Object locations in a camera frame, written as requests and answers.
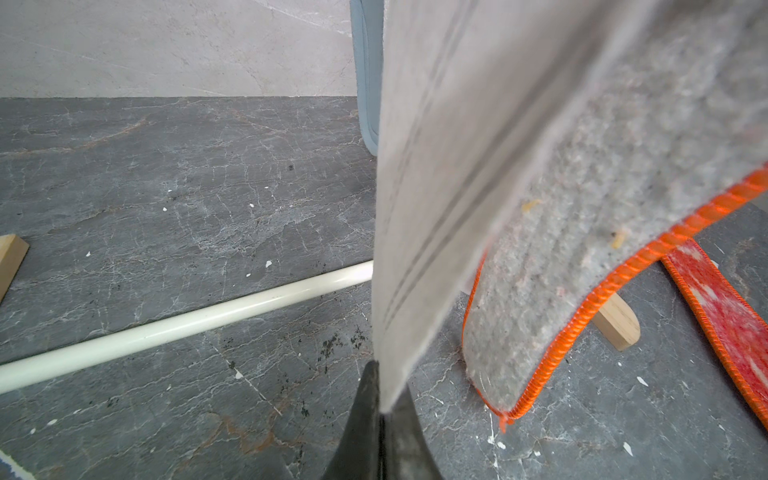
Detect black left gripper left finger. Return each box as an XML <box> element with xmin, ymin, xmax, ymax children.
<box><xmin>322</xmin><ymin>361</ymin><xmax>380</xmax><ymax>479</ymax></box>

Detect red orange-edged insole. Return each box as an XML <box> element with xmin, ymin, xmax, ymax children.
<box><xmin>662</xmin><ymin>240</ymin><xmax>767</xmax><ymax>425</ymax></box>

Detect blue-grey foam insole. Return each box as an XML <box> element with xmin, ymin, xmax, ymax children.
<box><xmin>350</xmin><ymin>0</ymin><xmax>385</xmax><ymax>156</ymax></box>

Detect grey felt orange-edged insole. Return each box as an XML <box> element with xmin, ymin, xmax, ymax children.
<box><xmin>462</xmin><ymin>1</ymin><xmax>767</xmax><ymax>426</ymax></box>

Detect grey striped insole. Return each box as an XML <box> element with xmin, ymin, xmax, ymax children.
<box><xmin>371</xmin><ymin>1</ymin><xmax>658</xmax><ymax>413</ymax></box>

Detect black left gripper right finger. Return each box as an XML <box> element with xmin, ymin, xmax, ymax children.
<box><xmin>383</xmin><ymin>387</ymin><xmax>443</xmax><ymax>479</ymax></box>

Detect wooden clothes rack frame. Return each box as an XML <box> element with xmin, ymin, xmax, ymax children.
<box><xmin>1</xmin><ymin>260</ymin><xmax>640</xmax><ymax>395</ymax></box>

